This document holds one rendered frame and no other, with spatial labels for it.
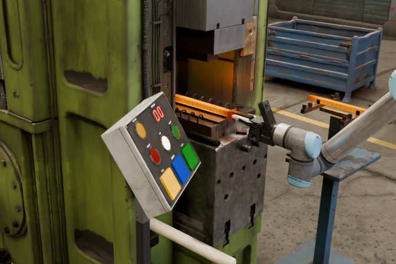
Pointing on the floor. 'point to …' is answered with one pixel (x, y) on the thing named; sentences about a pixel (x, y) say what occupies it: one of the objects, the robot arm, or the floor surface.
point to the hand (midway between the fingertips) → (236, 114)
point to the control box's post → (142, 235)
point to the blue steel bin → (323, 54)
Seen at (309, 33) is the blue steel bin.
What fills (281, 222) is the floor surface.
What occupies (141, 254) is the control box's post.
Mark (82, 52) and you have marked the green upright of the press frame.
